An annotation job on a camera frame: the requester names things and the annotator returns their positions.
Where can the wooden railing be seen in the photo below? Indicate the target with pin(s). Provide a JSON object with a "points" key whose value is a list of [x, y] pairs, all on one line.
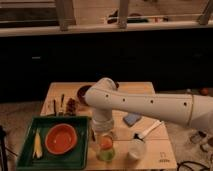
{"points": [[55, 17]]}

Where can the brown pine cone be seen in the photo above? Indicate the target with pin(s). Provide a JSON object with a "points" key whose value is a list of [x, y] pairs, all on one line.
{"points": [[71, 107]]}

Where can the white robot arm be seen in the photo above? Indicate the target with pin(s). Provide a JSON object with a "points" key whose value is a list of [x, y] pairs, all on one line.
{"points": [[194, 111]]}

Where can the black fork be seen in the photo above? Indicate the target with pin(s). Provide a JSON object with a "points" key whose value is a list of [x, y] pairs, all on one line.
{"points": [[61, 110]]}

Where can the clear plastic cup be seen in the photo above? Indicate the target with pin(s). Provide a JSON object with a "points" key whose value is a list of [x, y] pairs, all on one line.
{"points": [[136, 149]]}

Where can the orange apple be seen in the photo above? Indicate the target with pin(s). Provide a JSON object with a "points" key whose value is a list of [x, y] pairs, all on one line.
{"points": [[106, 143]]}

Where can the green transparent gripper finger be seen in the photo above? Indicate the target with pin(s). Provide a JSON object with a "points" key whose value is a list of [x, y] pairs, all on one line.
{"points": [[105, 155]]}

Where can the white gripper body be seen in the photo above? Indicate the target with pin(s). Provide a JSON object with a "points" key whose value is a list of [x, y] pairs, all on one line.
{"points": [[102, 121]]}

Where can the yellow corn cob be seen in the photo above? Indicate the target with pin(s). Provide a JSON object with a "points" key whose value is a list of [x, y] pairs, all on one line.
{"points": [[37, 151]]}

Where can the dark red bowl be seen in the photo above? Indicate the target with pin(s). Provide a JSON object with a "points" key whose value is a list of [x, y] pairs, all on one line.
{"points": [[81, 94]]}

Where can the white handled brush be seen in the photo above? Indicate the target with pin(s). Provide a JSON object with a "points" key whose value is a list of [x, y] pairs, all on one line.
{"points": [[143, 134]]}

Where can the blue sponge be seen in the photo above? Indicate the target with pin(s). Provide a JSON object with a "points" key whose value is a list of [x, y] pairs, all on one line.
{"points": [[130, 119]]}

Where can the green plastic tray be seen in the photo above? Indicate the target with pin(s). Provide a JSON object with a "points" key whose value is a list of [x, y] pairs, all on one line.
{"points": [[74, 159]]}

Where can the orange bowl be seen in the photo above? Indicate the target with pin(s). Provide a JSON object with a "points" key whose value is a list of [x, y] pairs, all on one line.
{"points": [[61, 138]]}

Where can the black knife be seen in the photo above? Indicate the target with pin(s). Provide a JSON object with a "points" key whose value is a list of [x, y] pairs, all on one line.
{"points": [[54, 107]]}

